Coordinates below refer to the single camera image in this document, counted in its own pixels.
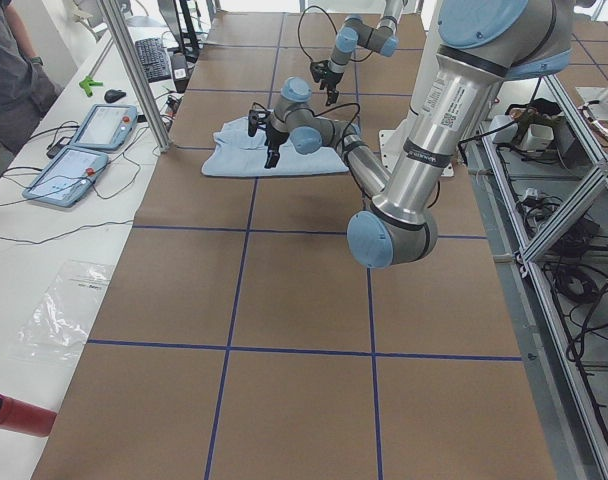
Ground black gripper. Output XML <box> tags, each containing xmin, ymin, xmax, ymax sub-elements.
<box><xmin>319</xmin><ymin>65</ymin><xmax>342</xmax><ymax>105</ymax></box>
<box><xmin>264</xmin><ymin>128</ymin><xmax>287</xmax><ymax>169</ymax></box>

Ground light blue button-up shirt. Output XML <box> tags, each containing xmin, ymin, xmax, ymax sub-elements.
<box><xmin>200</xmin><ymin>116</ymin><xmax>352</xmax><ymax>178</ymax></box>

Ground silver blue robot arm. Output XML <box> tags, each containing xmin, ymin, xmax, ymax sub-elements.
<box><xmin>310</xmin><ymin>0</ymin><xmax>407</xmax><ymax>106</ymax></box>
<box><xmin>248</xmin><ymin>1</ymin><xmax>574</xmax><ymax>268</ymax></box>

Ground person in dark clothes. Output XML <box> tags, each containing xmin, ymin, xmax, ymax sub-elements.
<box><xmin>0</xmin><ymin>1</ymin><xmax>62</xmax><ymax>154</ymax></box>

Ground black computer keyboard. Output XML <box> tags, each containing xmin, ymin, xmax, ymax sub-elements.
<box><xmin>134</xmin><ymin>37</ymin><xmax>172</xmax><ymax>83</ymax></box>

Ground far blue teach pendant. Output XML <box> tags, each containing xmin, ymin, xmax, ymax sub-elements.
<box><xmin>70</xmin><ymin>104</ymin><xmax>138</xmax><ymax>152</ymax></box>

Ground blue teach pendant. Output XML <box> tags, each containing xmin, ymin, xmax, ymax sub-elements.
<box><xmin>70</xmin><ymin>104</ymin><xmax>138</xmax><ymax>152</ymax></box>
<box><xmin>22</xmin><ymin>146</ymin><xmax>109</xmax><ymax>208</ymax></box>

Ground black computer mouse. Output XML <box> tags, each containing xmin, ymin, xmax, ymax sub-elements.
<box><xmin>104</xmin><ymin>89</ymin><xmax>126</xmax><ymax>104</ymax></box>

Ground white power adapter box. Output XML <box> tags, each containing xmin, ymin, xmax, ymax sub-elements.
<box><xmin>489</xmin><ymin>115</ymin><xmax>519</xmax><ymax>144</ymax></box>

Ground green plastic tool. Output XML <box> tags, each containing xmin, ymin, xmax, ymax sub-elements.
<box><xmin>79</xmin><ymin>75</ymin><xmax>103</xmax><ymax>97</ymax></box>

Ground near blue teach pendant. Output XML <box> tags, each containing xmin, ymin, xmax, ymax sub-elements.
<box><xmin>22</xmin><ymin>146</ymin><xmax>109</xmax><ymax>208</ymax></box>

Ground clear plastic bag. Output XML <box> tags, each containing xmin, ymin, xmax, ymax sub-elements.
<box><xmin>9</xmin><ymin>260</ymin><xmax>115</xmax><ymax>366</ymax></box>

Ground red cylinder tube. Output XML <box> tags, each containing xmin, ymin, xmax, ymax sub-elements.
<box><xmin>0</xmin><ymin>394</ymin><xmax>57</xmax><ymax>437</ymax></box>

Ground wrist black camera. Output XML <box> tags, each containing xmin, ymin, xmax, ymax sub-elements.
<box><xmin>247</xmin><ymin>102</ymin><xmax>271</xmax><ymax>137</ymax></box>
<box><xmin>309</xmin><ymin>60</ymin><xmax>328</xmax><ymax>84</ymax></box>

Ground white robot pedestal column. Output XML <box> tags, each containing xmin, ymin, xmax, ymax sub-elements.
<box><xmin>407</xmin><ymin>0</ymin><xmax>443</xmax><ymax>123</ymax></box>

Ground black pendant cable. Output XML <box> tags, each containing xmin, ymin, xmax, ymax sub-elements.
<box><xmin>0</xmin><ymin>219</ymin><xmax>135</xmax><ymax>246</ymax></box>

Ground aluminium frame post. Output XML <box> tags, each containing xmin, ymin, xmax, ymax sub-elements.
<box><xmin>98</xmin><ymin>0</ymin><xmax>171</xmax><ymax>153</ymax></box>

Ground aluminium side frame rail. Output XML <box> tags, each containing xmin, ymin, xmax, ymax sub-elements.
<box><xmin>476</xmin><ymin>74</ymin><xmax>608</xmax><ymax>480</ymax></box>

